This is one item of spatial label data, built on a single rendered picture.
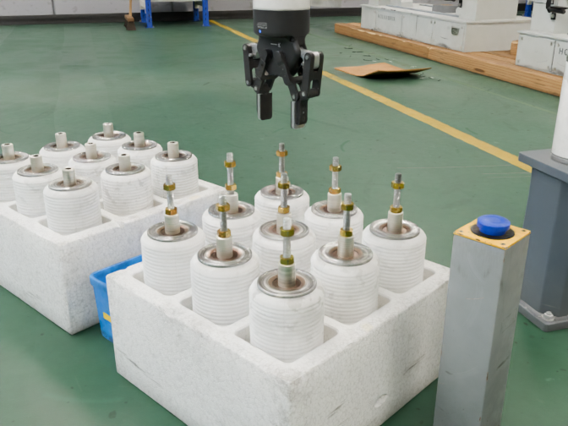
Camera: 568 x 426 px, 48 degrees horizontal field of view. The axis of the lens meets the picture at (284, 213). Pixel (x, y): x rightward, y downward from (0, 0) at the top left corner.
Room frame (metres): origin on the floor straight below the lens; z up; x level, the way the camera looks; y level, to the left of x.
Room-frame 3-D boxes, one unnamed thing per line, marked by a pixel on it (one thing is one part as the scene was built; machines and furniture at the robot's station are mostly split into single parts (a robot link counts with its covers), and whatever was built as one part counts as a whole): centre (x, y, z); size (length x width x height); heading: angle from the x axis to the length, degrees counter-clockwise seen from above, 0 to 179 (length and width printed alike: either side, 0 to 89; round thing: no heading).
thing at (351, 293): (0.80, -0.09, 0.16); 0.10 x 0.10 x 0.18
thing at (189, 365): (0.88, 0.00, 0.09); 0.39 x 0.39 x 0.18; 46
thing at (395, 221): (0.88, -0.17, 0.26); 0.02 x 0.02 x 0.03
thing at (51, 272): (1.26, 0.39, 0.09); 0.39 x 0.39 x 0.18; 47
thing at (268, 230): (0.88, 0.00, 0.25); 0.08 x 0.08 x 0.01
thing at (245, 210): (0.96, 0.09, 0.25); 0.08 x 0.08 x 0.01
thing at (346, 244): (0.80, -0.09, 0.26); 0.02 x 0.02 x 0.03
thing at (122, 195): (1.18, 0.31, 0.16); 0.10 x 0.10 x 0.18
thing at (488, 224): (0.73, -0.26, 0.32); 0.04 x 0.04 x 0.02
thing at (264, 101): (0.90, 0.03, 0.44); 0.02 x 0.01 x 0.04; 133
